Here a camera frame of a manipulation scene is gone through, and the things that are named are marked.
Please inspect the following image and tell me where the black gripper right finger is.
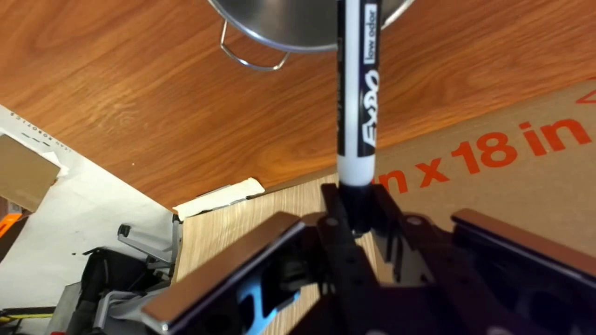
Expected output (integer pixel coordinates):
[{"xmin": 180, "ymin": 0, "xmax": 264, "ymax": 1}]
[{"xmin": 365, "ymin": 184, "xmax": 596, "ymax": 335}]

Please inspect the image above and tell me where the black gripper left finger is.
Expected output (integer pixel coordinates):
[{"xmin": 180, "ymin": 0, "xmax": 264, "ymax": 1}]
[{"xmin": 137, "ymin": 182, "xmax": 381, "ymax": 335}]

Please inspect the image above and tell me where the white marker with black cap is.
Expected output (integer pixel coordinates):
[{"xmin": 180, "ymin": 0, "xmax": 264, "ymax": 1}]
[{"xmin": 333, "ymin": 0, "xmax": 383, "ymax": 236}]

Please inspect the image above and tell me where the stainless steel pot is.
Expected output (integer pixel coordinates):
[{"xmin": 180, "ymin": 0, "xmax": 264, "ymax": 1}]
[{"xmin": 206, "ymin": 0, "xmax": 417, "ymax": 74}]

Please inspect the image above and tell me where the light plywood panel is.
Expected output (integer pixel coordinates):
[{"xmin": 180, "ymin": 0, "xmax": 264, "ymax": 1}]
[{"xmin": 171, "ymin": 174, "xmax": 350, "ymax": 335}]

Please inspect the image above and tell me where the white tape strip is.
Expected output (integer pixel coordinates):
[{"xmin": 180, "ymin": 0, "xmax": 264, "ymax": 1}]
[{"xmin": 171, "ymin": 176, "xmax": 268, "ymax": 223}]

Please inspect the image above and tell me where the brown cardboard sheet red print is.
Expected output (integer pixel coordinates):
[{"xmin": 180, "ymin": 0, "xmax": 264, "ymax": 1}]
[{"xmin": 365, "ymin": 76, "xmax": 596, "ymax": 258}]

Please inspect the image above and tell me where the black grey office chair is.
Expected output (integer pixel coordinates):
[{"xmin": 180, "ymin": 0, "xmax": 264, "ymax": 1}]
[{"xmin": 44, "ymin": 221, "xmax": 182, "ymax": 335}]

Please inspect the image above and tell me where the cardboard box with white label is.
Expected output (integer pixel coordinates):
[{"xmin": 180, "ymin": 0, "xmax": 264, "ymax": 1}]
[{"xmin": 0, "ymin": 131, "xmax": 63, "ymax": 211}]

